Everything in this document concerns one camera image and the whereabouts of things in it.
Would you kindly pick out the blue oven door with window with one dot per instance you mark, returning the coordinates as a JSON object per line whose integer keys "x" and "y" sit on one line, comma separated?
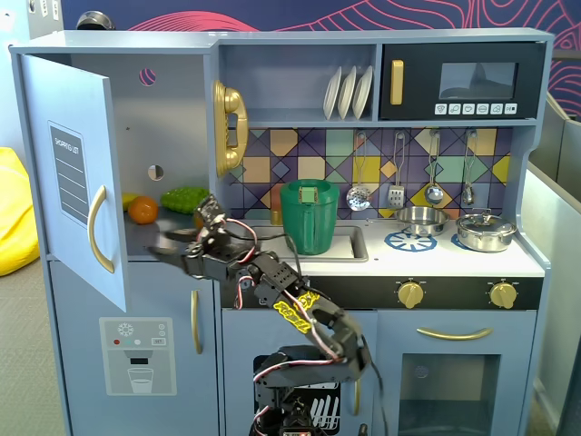
{"x": 513, "y": 363}

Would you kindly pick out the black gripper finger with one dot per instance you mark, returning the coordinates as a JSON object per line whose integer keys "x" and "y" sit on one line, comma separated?
{"x": 168, "y": 258}
{"x": 181, "y": 235}

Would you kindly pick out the gold stove knob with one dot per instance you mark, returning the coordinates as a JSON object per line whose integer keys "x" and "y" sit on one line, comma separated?
{"x": 410, "y": 295}
{"x": 503, "y": 295}

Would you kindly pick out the steel slotted spatula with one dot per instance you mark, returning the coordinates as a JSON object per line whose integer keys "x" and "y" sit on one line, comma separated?
{"x": 396, "y": 195}

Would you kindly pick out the steel skimmer spoon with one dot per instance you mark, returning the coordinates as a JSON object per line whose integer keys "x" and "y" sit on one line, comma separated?
{"x": 358, "y": 198}

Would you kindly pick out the grey cabinet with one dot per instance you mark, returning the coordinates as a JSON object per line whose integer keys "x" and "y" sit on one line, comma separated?
{"x": 43, "y": 20}

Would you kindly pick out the orange toy fruit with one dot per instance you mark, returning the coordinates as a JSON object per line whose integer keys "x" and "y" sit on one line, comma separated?
{"x": 143, "y": 210}

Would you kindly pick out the blue fridge door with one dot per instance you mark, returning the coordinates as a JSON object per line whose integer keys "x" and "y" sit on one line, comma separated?
{"x": 45, "y": 113}

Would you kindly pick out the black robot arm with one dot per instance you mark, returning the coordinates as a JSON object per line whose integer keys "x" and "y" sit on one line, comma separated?
{"x": 277, "y": 272}

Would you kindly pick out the steel toy pan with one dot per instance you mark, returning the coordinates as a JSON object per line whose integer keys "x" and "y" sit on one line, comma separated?
{"x": 422, "y": 222}

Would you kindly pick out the small green cube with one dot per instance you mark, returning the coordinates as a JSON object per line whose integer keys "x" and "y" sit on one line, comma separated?
{"x": 309, "y": 194}

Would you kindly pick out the yellow bean bag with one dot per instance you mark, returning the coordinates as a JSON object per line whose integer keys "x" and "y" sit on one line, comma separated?
{"x": 13, "y": 218}

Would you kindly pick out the steel pot lid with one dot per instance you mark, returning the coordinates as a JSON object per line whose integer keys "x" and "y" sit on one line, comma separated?
{"x": 481, "y": 224}

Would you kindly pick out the green bumpy toy vegetable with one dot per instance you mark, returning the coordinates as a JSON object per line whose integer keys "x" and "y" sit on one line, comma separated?
{"x": 184, "y": 200}

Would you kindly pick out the black toy microwave door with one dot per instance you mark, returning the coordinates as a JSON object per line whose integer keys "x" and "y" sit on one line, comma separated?
{"x": 417, "y": 68}

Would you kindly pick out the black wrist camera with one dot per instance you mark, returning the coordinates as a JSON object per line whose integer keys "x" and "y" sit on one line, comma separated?
{"x": 209, "y": 211}

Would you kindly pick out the steel ladle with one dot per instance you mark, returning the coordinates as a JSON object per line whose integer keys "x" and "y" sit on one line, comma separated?
{"x": 433, "y": 194}

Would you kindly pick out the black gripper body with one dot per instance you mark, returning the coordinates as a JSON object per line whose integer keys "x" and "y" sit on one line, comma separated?
{"x": 196, "y": 260}

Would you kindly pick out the yellow toy fruit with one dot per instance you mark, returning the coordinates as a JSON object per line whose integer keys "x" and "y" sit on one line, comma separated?
{"x": 128, "y": 200}

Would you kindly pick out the green plastic pitcher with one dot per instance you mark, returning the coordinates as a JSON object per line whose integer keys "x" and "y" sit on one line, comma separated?
{"x": 313, "y": 227}

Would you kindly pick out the blue toy kitchen unit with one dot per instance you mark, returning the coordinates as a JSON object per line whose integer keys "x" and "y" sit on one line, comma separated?
{"x": 454, "y": 35}

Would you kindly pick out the gold toy faucet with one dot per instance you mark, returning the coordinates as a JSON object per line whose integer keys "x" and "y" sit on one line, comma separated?
{"x": 276, "y": 217}

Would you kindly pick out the white toy plate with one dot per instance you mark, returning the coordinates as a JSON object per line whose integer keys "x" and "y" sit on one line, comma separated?
{"x": 347, "y": 93}
{"x": 331, "y": 93}
{"x": 363, "y": 91}

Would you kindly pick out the steel toy pot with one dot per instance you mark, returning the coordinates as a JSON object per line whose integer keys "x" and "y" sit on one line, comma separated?
{"x": 485, "y": 241}

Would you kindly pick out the steel serving spoon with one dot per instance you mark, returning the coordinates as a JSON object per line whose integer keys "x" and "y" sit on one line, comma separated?
{"x": 468, "y": 195}

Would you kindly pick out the black dome object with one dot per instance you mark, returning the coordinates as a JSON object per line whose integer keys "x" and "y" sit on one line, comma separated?
{"x": 94, "y": 21}

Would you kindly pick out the blue freezer door dispenser print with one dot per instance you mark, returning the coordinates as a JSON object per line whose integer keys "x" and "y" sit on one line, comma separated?
{"x": 91, "y": 295}

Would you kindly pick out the dishwasher door with dish print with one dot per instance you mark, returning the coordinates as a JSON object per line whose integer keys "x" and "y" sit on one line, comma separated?
{"x": 236, "y": 336}

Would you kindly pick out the grey toy sink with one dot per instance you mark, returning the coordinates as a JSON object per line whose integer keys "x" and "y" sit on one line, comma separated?
{"x": 354, "y": 245}

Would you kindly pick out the gold toy telephone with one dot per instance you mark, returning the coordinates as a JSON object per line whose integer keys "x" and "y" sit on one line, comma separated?
{"x": 231, "y": 97}

